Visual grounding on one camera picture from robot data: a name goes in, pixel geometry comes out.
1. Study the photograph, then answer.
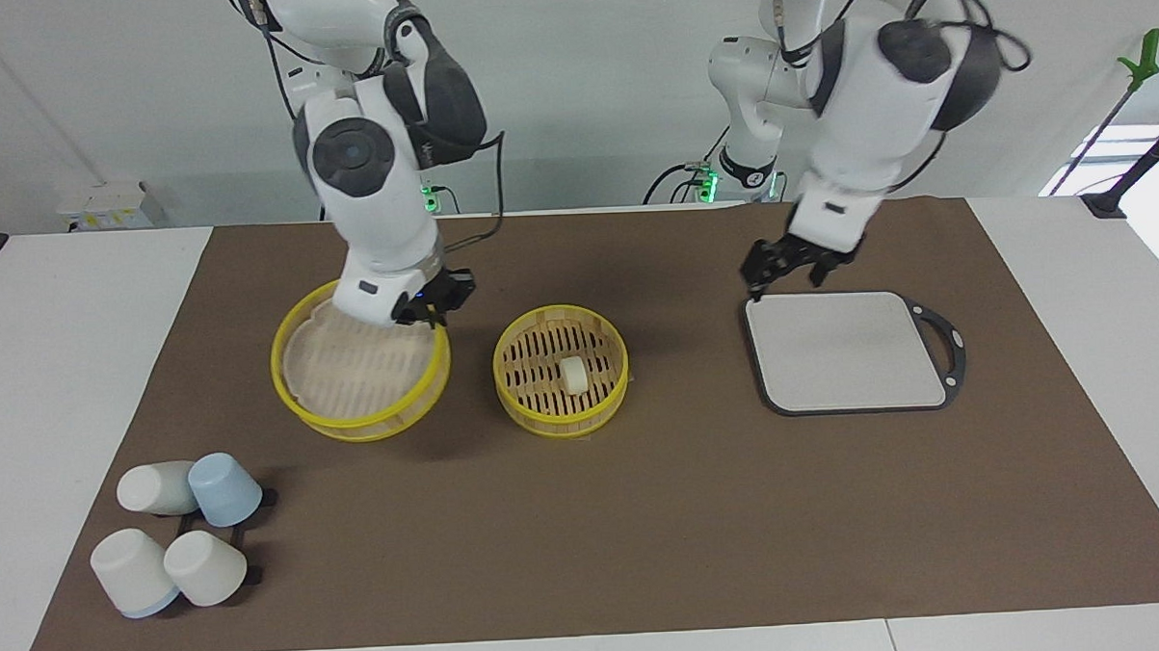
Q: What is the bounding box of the yellow rimmed steamer lid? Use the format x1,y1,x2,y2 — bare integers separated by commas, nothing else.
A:
268,275,455,445

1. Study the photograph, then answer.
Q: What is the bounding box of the white cloth steamer liner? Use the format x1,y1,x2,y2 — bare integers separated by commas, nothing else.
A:
282,297,441,419

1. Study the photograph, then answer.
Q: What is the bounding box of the yellow bamboo steamer basket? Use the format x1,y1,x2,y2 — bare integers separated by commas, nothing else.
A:
490,301,633,441

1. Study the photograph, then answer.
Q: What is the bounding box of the white grey-rimmed cutting board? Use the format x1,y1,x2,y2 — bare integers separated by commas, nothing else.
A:
740,286,969,419

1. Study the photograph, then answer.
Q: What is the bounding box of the light blue plastic cup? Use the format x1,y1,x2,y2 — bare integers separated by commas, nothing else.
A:
187,452,266,530

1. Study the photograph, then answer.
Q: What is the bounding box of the brown table mat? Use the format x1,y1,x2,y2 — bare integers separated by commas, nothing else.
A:
10,190,1159,651

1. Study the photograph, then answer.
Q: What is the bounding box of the black cup rack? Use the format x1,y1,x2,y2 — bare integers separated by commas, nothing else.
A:
173,487,283,593

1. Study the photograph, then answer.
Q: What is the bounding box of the black pole stand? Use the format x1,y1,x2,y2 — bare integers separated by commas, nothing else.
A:
1078,113,1159,221

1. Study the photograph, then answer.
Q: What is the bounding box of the white plastic cup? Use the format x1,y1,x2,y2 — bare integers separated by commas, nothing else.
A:
89,527,182,621
115,460,201,519
162,528,250,610

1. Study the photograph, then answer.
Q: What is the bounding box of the white cardboard box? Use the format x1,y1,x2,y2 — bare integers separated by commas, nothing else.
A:
57,180,168,233

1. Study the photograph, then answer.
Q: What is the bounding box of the green tipped pole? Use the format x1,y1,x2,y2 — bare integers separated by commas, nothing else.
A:
1041,28,1159,196

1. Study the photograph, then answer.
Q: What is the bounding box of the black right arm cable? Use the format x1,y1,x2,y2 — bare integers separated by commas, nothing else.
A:
435,129,511,256

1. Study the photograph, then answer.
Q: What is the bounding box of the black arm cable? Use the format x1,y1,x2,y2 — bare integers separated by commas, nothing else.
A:
435,129,511,256
901,0,1033,76

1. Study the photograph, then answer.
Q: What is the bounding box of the black base cable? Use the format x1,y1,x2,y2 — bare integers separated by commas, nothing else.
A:
640,125,735,206

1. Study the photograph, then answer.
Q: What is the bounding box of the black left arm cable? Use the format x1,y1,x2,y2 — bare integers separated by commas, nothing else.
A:
901,0,1033,76

